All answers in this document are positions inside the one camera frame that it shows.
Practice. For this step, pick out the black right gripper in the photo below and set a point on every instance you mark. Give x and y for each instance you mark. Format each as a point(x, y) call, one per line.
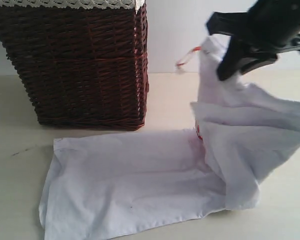
point(268, 28)

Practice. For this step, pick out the white t-shirt red print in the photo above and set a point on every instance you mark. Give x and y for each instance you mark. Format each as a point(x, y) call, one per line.
point(111, 185)

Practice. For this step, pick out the dark brown wicker basket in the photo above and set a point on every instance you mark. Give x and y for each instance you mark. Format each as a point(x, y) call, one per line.
point(81, 68)

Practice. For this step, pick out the orange size tag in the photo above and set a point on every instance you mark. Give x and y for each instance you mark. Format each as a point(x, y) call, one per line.
point(179, 65)

